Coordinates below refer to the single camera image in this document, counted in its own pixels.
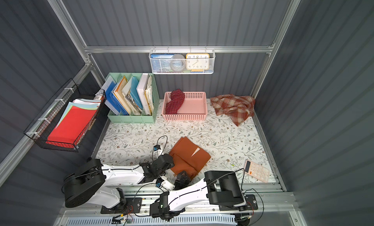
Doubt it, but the rust brown skirt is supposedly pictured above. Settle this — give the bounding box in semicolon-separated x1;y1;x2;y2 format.
169;137;211;180

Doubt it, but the pink plastic basket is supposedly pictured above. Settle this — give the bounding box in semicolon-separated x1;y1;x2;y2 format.
161;91;207;121

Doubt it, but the red polka dot skirt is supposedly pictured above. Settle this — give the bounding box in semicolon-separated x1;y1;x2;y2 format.
166;89;185;114

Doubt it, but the red plaid skirt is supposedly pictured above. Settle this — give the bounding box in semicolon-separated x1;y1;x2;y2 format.
210;94;256;126

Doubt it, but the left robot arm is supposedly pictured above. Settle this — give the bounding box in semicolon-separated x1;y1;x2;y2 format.
62;154;174;209

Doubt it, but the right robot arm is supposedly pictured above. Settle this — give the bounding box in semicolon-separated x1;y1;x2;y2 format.
150;170;246;221

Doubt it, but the grey tape roll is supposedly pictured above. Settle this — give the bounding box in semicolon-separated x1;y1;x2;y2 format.
169;54;186;73

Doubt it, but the floral table mat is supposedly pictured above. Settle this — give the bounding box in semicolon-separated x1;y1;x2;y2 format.
93;100;271;184

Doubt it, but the green file organizer box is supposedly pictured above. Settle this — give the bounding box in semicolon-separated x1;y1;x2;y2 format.
105;73;160;124

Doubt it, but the white calculator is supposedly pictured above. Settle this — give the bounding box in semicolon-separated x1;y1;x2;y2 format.
244;160;270;183

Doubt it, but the red paper stack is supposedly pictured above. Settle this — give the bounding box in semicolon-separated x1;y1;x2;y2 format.
46;106;97;148

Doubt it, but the white binder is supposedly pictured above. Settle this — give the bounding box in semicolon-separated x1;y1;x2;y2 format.
136;73;151;115

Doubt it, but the blue folder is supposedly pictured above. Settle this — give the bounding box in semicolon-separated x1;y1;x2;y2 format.
102;80;129;115

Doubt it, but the blue box in basket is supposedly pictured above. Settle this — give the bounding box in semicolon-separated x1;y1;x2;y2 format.
150;53;174;74

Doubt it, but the yellow alarm clock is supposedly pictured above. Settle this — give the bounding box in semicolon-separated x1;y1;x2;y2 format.
186;53;210;72

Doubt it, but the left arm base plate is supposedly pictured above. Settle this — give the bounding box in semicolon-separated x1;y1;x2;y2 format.
100;197;142;214

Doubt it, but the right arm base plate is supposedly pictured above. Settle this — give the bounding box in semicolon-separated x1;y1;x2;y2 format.
219;194;258;211

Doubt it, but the black wire wall basket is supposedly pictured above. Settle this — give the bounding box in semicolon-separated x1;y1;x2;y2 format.
24;79;106;152

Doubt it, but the white wire wall basket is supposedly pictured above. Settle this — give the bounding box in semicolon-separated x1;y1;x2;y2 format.
149;48;216;74

